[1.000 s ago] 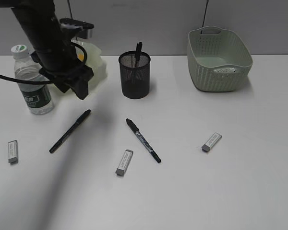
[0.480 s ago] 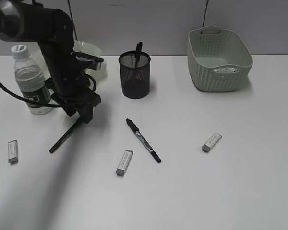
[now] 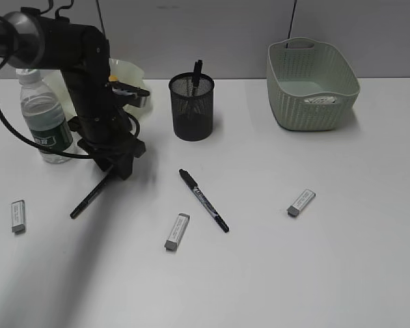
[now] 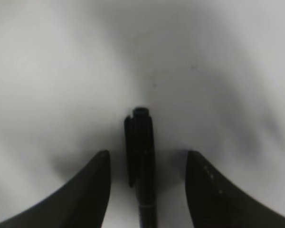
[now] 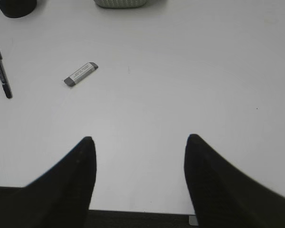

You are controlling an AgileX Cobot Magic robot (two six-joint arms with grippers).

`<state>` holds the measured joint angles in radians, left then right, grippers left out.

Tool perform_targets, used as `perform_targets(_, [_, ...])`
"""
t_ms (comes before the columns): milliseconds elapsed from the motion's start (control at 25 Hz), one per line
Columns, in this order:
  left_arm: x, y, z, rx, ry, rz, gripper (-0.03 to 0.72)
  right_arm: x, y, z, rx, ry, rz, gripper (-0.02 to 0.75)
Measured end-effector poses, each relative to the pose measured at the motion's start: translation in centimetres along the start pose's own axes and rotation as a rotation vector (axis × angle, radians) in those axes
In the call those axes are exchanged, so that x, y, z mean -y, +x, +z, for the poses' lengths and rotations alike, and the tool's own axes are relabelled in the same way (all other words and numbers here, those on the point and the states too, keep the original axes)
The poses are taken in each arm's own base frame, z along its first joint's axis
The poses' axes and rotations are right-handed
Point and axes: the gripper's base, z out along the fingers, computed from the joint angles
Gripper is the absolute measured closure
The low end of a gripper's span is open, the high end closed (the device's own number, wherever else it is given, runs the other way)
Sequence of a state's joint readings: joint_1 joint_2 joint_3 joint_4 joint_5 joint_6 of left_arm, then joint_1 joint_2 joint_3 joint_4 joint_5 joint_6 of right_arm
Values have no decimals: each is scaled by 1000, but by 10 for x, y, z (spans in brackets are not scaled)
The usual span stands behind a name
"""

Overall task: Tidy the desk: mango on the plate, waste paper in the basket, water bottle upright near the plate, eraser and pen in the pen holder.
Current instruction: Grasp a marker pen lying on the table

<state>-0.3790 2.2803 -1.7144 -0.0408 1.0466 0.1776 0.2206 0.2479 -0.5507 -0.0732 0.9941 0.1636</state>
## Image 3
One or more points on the grey white eraser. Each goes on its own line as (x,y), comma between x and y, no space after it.
(175,236)
(18,216)
(300,203)

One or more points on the black marker pen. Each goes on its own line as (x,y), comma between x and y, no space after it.
(90,197)
(193,186)
(197,70)

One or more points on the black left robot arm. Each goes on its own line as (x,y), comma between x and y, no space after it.
(80,52)

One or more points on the clear water bottle green label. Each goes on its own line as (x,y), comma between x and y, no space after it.
(43,113)

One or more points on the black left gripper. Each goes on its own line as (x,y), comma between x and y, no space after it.
(109,137)

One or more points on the grey white eraser left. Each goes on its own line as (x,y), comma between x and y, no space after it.
(18,216)

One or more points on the grey white eraser middle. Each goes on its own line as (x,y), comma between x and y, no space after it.
(175,236)

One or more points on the grey white eraser right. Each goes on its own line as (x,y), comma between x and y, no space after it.
(300,203)

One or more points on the waste paper ball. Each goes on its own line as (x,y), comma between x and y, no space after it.
(321,100)

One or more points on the pale green woven basket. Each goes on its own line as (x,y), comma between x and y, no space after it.
(300,68)

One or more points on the black mesh pen holder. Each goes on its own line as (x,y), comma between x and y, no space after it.
(192,108)

